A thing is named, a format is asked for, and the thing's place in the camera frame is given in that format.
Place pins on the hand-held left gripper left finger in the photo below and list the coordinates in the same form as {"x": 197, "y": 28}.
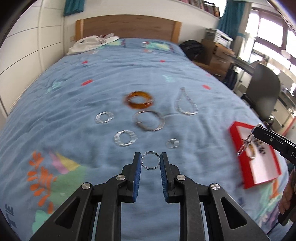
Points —
{"x": 137, "y": 178}

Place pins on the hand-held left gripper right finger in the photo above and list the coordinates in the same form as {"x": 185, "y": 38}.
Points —
{"x": 163, "y": 178}

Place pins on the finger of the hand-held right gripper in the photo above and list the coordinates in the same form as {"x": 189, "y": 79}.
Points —
{"x": 277, "y": 146}
{"x": 277, "y": 134}

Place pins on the red jewelry box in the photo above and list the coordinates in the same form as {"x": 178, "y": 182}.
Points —
{"x": 263, "y": 172}

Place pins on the large thin silver bangle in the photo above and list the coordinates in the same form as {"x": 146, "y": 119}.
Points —
{"x": 161, "y": 121}

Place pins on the person's right hand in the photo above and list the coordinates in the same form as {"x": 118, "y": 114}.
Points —
{"x": 288, "y": 197}

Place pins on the grey chair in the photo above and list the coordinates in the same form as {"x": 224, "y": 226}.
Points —
{"x": 263, "y": 88}

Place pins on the amber bangle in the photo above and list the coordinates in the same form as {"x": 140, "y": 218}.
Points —
{"x": 133, "y": 105}

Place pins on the navy bag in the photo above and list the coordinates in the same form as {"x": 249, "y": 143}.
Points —
{"x": 231, "y": 77}

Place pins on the grey desk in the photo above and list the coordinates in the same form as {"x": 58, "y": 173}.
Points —
{"x": 245, "y": 63}

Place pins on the wooden cabinet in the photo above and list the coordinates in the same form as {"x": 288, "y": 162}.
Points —
{"x": 219, "y": 60}

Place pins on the window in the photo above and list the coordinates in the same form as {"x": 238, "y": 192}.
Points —
{"x": 270, "y": 34}

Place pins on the blue printed blanket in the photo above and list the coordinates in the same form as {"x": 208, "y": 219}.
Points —
{"x": 69, "y": 104}

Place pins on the stack of white papers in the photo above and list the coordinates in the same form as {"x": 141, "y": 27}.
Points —
{"x": 219, "y": 37}

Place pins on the black backpack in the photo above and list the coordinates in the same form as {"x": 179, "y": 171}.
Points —
{"x": 192, "y": 48}

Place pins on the teal curtain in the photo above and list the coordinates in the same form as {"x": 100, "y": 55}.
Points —
{"x": 72, "y": 7}
{"x": 233, "y": 18}

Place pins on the white shirt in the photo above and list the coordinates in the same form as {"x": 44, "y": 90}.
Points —
{"x": 85, "y": 44}

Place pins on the row of books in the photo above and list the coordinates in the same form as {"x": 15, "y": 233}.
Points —
{"x": 203, "y": 5}

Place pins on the wooden headboard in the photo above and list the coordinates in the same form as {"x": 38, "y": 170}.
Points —
{"x": 127, "y": 27}

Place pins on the white wardrobe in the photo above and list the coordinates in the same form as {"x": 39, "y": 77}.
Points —
{"x": 23, "y": 58}

